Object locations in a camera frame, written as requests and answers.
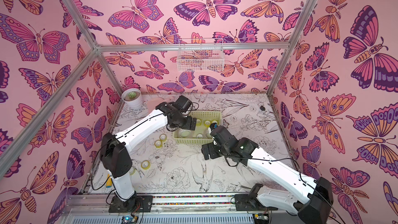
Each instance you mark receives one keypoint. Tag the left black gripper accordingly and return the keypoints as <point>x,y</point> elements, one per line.
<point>189,126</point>

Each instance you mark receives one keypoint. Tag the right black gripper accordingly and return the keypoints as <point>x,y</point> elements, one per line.
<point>209,151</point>

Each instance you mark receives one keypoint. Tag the yellow tape roll front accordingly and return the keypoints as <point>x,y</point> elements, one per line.
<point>198,122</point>

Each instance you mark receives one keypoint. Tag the light green plastic storage basket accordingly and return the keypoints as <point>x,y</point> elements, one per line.
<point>203,115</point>

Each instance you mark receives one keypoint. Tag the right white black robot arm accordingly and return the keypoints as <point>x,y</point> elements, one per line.
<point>309,198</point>

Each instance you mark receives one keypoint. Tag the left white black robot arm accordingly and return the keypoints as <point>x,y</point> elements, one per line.
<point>114,153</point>

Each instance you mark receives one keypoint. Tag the yellow tape roll left pair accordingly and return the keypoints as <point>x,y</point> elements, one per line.
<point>158,144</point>

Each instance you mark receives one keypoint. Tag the white pot with succulent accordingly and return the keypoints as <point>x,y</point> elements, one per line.
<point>133,98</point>

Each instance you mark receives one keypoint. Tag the blue plastic fork tool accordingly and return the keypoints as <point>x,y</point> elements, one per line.
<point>109,182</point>

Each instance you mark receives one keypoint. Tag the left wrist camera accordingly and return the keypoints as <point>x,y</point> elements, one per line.
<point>183,104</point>

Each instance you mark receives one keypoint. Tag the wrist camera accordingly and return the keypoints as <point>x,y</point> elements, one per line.
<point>222,136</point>
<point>183,104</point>

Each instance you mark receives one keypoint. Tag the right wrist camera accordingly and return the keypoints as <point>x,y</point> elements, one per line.
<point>222,136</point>

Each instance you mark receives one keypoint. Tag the white wire wall basket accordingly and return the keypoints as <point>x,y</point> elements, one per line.
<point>196,55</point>

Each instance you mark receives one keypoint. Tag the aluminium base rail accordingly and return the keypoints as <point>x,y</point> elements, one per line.
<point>171,209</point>

